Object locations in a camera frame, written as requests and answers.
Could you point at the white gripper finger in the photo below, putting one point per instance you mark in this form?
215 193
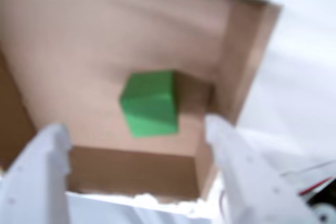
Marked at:
252 182
34 182

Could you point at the green cube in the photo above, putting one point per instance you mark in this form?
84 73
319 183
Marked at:
149 106

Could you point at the brown cardboard box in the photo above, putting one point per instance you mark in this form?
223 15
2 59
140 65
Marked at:
105 37

